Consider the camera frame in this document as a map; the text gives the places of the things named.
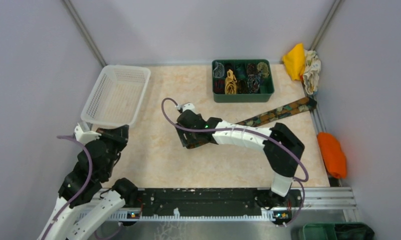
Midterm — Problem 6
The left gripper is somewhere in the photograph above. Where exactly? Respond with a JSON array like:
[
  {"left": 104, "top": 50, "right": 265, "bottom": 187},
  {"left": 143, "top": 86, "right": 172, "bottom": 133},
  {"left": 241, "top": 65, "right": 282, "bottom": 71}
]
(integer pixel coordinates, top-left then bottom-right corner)
[{"left": 92, "top": 124, "right": 130, "bottom": 179}]

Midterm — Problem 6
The brown green patterned tie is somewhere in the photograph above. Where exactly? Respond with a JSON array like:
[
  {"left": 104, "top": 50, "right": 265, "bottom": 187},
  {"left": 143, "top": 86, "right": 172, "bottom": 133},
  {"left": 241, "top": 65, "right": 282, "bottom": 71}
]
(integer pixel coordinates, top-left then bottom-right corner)
[{"left": 176, "top": 97, "right": 317, "bottom": 149}]

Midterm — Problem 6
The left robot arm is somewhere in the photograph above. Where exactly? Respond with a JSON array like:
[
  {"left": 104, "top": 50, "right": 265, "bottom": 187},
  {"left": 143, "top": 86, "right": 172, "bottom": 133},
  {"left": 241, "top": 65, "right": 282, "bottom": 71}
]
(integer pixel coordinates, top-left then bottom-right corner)
[{"left": 38, "top": 124, "right": 139, "bottom": 240}]

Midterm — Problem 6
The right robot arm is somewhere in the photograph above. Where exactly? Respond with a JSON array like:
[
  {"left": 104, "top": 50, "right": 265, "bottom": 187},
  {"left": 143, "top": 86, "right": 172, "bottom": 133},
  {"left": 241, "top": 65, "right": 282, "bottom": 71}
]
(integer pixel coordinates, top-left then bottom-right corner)
[{"left": 175, "top": 110, "right": 305, "bottom": 206}]

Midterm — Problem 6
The white plastic basket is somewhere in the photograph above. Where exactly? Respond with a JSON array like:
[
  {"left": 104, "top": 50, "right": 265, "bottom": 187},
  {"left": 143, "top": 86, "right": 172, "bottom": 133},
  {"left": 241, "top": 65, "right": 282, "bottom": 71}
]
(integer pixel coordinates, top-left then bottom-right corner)
[{"left": 80, "top": 65, "right": 151, "bottom": 128}]

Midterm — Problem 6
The red dark rolled tie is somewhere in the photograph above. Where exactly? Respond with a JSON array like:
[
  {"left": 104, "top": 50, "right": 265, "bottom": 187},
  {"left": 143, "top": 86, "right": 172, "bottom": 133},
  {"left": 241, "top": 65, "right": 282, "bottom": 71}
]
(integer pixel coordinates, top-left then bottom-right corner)
[{"left": 213, "top": 78, "right": 225, "bottom": 94}]

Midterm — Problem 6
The yellow rolled tie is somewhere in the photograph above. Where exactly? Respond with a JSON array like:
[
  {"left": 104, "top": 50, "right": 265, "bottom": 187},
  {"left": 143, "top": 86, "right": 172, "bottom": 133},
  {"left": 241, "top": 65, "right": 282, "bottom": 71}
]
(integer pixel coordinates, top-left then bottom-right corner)
[{"left": 224, "top": 69, "right": 237, "bottom": 95}]

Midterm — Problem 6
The grey rolled tie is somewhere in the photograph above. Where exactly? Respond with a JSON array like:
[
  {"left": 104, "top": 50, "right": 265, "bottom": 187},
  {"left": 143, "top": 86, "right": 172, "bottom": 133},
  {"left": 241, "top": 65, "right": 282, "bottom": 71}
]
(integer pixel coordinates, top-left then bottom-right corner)
[{"left": 212, "top": 61, "right": 225, "bottom": 78}]

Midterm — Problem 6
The green compartment tray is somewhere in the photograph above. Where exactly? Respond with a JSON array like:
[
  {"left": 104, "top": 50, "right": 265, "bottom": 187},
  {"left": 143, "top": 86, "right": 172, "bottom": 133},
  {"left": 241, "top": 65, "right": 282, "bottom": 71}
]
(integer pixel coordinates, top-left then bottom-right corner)
[{"left": 211, "top": 59, "right": 275, "bottom": 103}]

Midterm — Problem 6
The blue patterned rolled tie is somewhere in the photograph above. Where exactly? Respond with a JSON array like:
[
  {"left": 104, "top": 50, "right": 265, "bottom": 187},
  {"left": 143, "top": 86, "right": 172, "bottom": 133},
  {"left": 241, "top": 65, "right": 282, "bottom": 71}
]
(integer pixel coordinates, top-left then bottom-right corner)
[{"left": 247, "top": 74, "right": 261, "bottom": 94}]

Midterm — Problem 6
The olive rolled tie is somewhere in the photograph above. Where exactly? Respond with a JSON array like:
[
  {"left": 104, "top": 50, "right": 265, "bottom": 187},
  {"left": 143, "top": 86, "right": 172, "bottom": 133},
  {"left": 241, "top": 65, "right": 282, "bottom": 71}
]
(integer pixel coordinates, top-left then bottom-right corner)
[{"left": 256, "top": 61, "right": 270, "bottom": 79}]

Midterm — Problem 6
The yellow cloth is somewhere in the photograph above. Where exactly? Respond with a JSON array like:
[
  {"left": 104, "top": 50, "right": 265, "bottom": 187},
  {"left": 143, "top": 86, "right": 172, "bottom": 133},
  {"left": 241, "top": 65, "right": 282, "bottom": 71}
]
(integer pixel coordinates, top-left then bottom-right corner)
[{"left": 282, "top": 43, "right": 306, "bottom": 81}]

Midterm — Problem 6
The cream patterned cloth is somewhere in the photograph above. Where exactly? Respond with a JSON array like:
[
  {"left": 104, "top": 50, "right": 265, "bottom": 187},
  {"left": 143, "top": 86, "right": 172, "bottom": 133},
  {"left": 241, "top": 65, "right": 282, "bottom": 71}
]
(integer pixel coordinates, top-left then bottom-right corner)
[{"left": 302, "top": 49, "right": 322, "bottom": 96}]

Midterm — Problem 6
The orange cloth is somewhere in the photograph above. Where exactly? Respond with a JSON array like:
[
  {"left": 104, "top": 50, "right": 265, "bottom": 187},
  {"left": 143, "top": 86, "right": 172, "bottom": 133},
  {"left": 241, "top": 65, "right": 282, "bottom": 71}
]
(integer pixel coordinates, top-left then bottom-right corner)
[{"left": 317, "top": 132, "right": 347, "bottom": 179}]

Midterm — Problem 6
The green bin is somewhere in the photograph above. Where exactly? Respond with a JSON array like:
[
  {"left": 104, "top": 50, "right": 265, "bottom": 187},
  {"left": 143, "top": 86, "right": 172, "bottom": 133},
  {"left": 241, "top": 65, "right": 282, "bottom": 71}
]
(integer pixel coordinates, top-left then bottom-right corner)
[{"left": 297, "top": 222, "right": 376, "bottom": 240}]

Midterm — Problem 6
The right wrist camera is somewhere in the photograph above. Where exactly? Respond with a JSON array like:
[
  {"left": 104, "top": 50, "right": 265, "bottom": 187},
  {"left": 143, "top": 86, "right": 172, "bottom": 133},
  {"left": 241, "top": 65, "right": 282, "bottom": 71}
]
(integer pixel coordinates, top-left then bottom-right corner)
[{"left": 175, "top": 102, "right": 198, "bottom": 114}]

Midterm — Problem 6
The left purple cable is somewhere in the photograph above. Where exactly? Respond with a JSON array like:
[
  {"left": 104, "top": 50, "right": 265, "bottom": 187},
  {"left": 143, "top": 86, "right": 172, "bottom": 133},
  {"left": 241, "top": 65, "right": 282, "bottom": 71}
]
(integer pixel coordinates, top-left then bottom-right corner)
[{"left": 39, "top": 135, "right": 124, "bottom": 240}]

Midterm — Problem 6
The purple cable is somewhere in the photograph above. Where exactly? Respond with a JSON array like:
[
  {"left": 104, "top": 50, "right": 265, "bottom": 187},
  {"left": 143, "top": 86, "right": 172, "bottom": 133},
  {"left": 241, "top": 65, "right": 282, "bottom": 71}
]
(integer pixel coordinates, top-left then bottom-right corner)
[
  {"left": 39, "top": 135, "right": 124, "bottom": 240},
  {"left": 161, "top": 97, "right": 310, "bottom": 228}
]

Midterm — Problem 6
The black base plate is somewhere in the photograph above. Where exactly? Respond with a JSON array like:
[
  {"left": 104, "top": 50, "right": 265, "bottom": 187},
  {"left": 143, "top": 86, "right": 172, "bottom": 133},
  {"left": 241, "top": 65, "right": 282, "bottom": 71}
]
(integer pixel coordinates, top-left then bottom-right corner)
[{"left": 124, "top": 188, "right": 303, "bottom": 217}]

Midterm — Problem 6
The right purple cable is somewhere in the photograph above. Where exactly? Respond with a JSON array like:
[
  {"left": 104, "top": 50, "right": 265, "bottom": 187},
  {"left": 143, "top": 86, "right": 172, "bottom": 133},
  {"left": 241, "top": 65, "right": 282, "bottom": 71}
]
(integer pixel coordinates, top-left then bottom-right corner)
[{"left": 161, "top": 97, "right": 310, "bottom": 228}]

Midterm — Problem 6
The aluminium frame rail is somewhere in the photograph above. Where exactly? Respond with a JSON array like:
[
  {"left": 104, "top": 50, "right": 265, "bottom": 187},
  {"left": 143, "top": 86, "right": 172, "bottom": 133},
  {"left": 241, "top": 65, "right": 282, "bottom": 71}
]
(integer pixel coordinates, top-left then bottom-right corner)
[{"left": 76, "top": 187, "right": 357, "bottom": 224}]

